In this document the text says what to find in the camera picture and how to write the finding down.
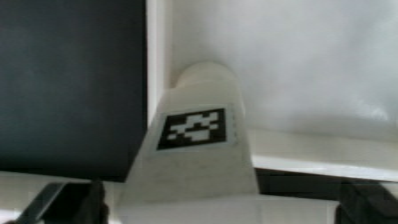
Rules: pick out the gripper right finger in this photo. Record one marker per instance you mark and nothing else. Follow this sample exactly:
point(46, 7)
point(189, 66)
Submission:
point(368, 204)

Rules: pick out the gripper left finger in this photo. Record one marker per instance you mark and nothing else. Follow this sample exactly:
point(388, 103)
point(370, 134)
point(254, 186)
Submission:
point(68, 204)

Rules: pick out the white table leg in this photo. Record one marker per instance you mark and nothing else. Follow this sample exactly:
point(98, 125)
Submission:
point(190, 185)

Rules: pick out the white square tabletop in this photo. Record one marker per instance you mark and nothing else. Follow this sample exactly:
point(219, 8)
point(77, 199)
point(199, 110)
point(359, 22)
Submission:
point(311, 52)

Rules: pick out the white U-shaped obstacle fence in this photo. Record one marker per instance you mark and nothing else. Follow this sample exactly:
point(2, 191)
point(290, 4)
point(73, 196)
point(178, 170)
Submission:
point(22, 186)

